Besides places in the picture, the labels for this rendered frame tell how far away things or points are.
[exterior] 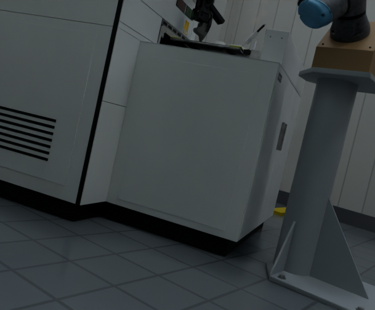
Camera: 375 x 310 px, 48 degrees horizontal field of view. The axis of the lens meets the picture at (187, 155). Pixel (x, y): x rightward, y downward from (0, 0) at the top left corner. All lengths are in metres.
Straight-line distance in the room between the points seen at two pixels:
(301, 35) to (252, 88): 2.52
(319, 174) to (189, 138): 0.55
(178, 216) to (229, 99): 0.54
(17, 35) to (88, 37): 0.37
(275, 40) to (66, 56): 0.87
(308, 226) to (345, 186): 2.12
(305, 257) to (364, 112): 2.28
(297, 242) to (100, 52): 1.10
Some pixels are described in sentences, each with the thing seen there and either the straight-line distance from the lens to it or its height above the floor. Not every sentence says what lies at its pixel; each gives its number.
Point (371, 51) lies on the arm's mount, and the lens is 1.76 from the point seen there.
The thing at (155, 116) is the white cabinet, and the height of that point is 0.51.
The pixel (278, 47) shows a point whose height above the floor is 0.89.
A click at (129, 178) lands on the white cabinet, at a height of 0.21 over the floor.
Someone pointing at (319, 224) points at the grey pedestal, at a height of 0.23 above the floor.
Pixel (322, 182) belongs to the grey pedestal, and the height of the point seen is 0.39.
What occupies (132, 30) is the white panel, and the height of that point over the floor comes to 0.84.
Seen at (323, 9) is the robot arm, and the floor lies 1.00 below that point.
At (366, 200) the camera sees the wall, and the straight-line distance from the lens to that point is 3.82.
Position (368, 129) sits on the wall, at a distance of 3.85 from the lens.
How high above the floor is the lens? 0.48
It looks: 3 degrees down
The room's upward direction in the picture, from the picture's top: 13 degrees clockwise
